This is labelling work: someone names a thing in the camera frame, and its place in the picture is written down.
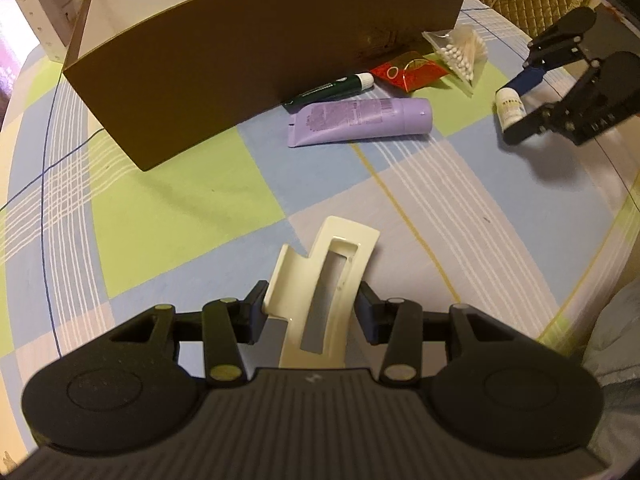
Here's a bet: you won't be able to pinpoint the dark green tube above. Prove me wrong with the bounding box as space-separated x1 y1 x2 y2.
282 72 376 111

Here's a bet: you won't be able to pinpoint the purple tube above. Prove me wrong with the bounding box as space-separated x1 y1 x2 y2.
286 97 433 148

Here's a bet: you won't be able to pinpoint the cream hair clip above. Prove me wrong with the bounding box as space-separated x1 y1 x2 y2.
262 215 381 370

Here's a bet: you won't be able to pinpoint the checked cloth desktop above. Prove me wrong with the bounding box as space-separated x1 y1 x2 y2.
0 0 636 461

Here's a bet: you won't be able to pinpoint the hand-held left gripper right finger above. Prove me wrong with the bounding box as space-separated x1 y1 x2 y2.
352 280 538 386

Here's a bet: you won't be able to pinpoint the small white bottle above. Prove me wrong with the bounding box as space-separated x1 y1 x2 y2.
495 87 526 133

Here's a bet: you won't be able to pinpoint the cotton swab bag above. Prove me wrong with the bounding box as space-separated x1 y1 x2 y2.
422 27 488 98

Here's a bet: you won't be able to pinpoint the brown cardboard box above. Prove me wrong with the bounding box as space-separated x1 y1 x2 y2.
62 0 476 172

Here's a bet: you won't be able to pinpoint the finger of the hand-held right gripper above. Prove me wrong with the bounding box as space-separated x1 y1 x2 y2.
502 60 606 147
510 20 583 96

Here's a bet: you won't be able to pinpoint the pink curtain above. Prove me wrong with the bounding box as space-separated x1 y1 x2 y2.
0 0 38 106

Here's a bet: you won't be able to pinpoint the white humidifier carton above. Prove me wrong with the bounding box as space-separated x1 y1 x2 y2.
10 0 121 63

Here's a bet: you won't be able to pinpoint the pale grey cloth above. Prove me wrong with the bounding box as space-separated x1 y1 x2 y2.
582 285 640 461

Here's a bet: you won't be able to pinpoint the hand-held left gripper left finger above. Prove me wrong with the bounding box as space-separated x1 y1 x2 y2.
107 280 271 386

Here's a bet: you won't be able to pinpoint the red candy packet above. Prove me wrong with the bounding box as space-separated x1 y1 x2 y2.
370 51 451 93

